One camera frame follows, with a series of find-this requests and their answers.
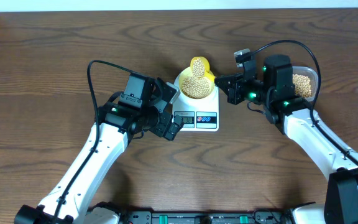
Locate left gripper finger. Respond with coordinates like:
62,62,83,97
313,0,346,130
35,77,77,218
163,115,184,141
155,78,179,112

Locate yellow plastic measuring scoop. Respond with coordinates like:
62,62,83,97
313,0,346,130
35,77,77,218
190,57,216,82

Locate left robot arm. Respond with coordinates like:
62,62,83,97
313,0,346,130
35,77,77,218
14,75,183,224

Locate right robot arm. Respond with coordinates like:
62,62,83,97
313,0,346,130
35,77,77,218
214,49,358,223

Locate pale yellow bowl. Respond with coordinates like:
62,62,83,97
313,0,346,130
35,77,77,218
178,67,214,99

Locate soybeans in bowl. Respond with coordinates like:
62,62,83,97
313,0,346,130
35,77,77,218
180,57,213,99

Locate white digital kitchen scale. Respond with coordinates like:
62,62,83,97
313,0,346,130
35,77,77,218
172,75,219,132

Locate soybeans in container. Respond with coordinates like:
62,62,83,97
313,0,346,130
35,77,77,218
293,74,312,98

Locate clear plastic container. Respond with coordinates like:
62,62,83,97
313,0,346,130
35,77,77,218
293,66,319,102

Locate left black cable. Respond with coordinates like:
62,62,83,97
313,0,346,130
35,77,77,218
51,60,136,224

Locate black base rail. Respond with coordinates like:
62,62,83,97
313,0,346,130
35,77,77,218
85,202,295,224

